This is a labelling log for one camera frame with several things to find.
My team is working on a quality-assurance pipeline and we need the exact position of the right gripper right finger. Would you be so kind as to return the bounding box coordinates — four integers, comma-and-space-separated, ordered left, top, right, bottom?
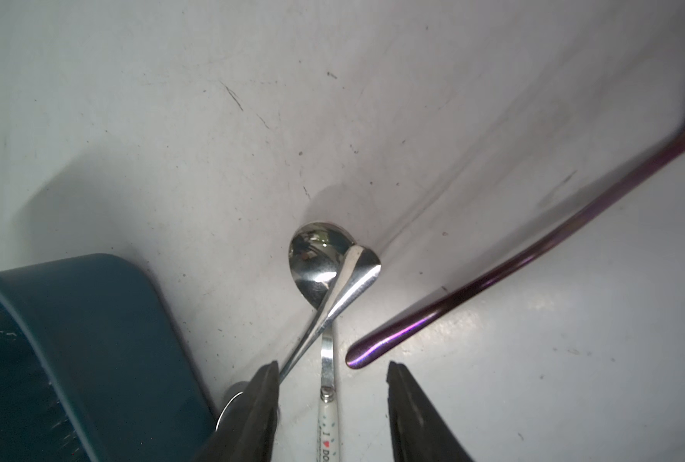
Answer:
387, 361, 473, 462

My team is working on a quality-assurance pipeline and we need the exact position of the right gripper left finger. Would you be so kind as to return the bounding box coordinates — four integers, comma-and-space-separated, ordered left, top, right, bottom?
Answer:
194, 361, 280, 461

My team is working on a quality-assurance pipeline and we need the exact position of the teal plastic storage box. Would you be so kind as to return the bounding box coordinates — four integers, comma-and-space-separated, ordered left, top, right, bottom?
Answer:
0, 254, 214, 461

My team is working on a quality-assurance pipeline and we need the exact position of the black spoon right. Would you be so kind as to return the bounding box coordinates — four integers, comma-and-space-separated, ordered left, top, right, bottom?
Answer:
345, 123, 685, 370

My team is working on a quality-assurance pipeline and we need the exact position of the silver spoon right lower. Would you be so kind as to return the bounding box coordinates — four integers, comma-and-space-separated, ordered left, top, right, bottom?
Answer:
214, 243, 383, 431

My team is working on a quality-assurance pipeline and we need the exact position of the silver spoon clear handle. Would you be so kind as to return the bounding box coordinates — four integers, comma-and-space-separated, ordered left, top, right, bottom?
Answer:
290, 221, 353, 461

